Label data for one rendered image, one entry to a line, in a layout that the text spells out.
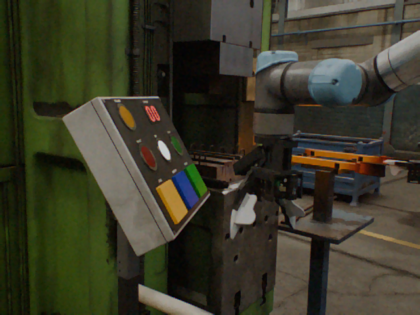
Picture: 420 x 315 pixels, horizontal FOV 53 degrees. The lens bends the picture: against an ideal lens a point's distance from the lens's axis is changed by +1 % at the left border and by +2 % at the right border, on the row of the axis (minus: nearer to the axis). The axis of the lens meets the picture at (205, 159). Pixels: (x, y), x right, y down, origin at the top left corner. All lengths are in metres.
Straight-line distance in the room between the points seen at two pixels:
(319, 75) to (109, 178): 0.39
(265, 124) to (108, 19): 0.59
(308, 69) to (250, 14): 0.79
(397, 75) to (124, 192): 0.50
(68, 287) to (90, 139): 0.89
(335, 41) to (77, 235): 8.85
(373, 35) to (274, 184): 8.81
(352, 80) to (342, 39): 9.11
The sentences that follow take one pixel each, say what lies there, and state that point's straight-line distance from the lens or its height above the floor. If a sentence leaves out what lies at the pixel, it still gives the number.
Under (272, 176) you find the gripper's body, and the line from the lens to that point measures 0.76.
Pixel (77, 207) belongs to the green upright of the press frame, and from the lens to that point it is 1.43.
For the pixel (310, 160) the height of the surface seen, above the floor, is 0.96.
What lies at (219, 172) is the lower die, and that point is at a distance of 1.35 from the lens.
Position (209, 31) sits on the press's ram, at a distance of 1.29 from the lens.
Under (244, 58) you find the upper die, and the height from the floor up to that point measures 1.33.
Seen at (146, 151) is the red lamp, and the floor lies 1.10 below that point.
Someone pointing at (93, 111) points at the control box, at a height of 1.17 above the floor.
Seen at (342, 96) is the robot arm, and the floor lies 1.21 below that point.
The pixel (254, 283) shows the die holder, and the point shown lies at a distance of 1.58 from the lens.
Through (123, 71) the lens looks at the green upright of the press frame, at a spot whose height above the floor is 1.26.
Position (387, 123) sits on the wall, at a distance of 9.26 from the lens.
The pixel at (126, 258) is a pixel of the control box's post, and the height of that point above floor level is 0.85.
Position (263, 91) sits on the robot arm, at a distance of 0.77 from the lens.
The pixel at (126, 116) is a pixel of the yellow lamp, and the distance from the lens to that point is 0.80.
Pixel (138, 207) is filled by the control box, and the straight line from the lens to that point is 0.75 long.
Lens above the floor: 1.21
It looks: 9 degrees down
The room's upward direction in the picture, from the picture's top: 1 degrees clockwise
